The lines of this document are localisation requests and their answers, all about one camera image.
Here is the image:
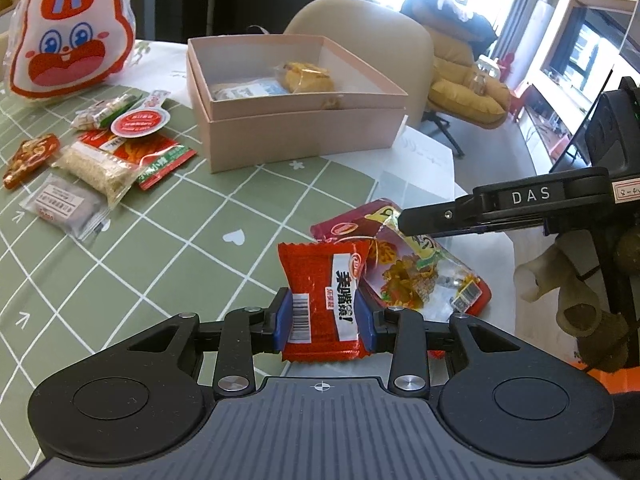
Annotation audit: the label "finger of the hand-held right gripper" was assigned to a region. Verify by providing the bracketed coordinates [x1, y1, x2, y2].
[399, 199, 545, 239]

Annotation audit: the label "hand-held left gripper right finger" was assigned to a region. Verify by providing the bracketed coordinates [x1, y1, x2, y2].
[361, 287, 526, 397]

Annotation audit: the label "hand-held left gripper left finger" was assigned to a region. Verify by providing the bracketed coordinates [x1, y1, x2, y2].
[117, 287, 292, 397]

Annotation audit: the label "red white-band snack packet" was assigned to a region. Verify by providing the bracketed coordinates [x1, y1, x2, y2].
[277, 241, 372, 364]

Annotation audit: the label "large red clear snack packet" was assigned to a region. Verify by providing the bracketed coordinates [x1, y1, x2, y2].
[310, 199, 494, 317]

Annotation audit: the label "pink cardboard box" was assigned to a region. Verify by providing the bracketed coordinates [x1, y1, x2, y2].
[186, 34, 409, 174]

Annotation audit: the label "clear packet of yellow bread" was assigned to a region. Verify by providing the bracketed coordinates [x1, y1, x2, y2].
[272, 60, 335, 95]

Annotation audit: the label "blue white snack packet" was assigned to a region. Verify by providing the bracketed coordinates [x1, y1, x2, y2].
[209, 77, 291, 106]

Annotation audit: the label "red white round-label packet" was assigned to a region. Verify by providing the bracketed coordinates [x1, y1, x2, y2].
[110, 88, 171, 139]

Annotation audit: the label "person's right hand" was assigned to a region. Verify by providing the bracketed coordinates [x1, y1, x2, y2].
[514, 234, 640, 372]

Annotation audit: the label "white paper sheet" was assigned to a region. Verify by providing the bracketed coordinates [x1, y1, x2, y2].
[392, 122, 457, 211]

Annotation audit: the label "red stool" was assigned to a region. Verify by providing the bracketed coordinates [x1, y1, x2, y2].
[509, 82, 532, 122]

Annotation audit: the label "yellow armchair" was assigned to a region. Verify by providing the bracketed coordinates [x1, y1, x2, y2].
[400, 30, 512, 157]

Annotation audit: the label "green grid tablecloth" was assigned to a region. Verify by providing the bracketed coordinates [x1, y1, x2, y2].
[0, 39, 458, 461]

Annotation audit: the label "glass jar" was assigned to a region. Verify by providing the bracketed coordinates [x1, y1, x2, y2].
[467, 55, 502, 97]

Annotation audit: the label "television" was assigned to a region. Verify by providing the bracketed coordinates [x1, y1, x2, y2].
[542, 0, 640, 111]

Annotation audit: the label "white standing cylinder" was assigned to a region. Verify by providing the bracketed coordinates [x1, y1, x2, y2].
[530, 0, 554, 86]

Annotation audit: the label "beige chair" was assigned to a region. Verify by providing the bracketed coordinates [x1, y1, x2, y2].
[283, 0, 435, 132]

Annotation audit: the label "red green snack packet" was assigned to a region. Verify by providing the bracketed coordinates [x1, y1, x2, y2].
[79, 130, 197, 191]

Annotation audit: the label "dark clothes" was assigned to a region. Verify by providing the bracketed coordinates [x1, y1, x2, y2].
[400, 0, 499, 54]

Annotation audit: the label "clear rice cracker packet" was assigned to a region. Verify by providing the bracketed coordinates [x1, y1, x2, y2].
[51, 140, 144, 206]

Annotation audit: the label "grey clear snack packet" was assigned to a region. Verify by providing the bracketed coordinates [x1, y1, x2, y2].
[20, 172, 112, 245]

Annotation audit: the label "clear green snack packet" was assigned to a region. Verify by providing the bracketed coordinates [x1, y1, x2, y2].
[71, 93, 146, 131]

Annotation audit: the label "brown orange snack packet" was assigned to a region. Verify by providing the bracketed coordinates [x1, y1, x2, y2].
[2, 133, 61, 191]

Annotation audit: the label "black water dispenser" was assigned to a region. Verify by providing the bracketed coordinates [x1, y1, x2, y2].
[154, 0, 212, 44]

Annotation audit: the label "red white bunny-face bag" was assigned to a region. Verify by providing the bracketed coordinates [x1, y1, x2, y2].
[7, 0, 137, 106]

